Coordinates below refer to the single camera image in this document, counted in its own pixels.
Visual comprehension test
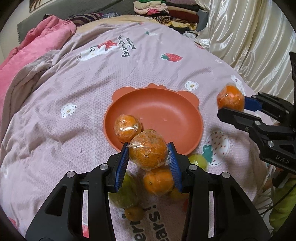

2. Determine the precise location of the orange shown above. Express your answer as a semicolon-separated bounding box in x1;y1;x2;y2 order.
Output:
143;168;174;196
113;114;142;143
128;130;169;171
217;84;245;111

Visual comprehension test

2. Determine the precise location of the green apple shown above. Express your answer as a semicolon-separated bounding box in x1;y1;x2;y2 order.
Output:
188;154;208;171
108;172;139;209

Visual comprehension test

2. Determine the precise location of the small yellow-green fruit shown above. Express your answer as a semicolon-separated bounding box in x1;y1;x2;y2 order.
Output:
169;187;189;203

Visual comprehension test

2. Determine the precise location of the small yellow kumquat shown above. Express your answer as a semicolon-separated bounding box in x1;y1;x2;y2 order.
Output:
125;205;145;222

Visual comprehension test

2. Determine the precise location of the cream satin curtain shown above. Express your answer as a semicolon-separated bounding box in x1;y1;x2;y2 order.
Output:
197;0;295;102

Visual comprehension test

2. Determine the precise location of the orange bear-shaped plate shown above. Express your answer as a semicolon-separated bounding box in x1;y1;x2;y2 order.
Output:
103;84;204;155

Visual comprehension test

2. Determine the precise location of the stack of folded clothes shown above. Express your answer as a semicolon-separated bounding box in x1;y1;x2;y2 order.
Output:
133;0;200;34

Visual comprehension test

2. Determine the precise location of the pink blanket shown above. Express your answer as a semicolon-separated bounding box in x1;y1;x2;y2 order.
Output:
0;15;77;110

